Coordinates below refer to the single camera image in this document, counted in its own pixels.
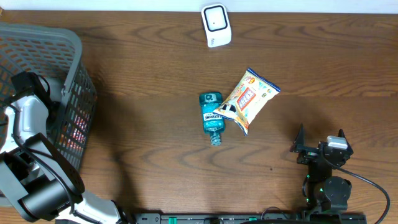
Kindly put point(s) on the grey plastic shopping basket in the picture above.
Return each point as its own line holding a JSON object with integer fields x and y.
{"x": 56, "y": 55}

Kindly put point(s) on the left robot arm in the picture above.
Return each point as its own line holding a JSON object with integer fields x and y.
{"x": 36, "y": 179}

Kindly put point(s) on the white barcode scanner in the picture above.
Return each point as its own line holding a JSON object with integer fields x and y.
{"x": 216, "y": 25}

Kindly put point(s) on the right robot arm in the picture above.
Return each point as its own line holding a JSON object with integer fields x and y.
{"x": 325, "y": 193}

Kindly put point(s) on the yellow snack bag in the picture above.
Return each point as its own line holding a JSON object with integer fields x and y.
{"x": 247, "y": 99}

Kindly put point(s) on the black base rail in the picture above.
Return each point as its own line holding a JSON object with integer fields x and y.
{"x": 270, "y": 217}

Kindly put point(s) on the teal mouthwash bottle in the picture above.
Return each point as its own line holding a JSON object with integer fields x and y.
{"x": 213, "y": 124}

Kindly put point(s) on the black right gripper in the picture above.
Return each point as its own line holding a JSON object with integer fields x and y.
{"x": 308, "y": 155}

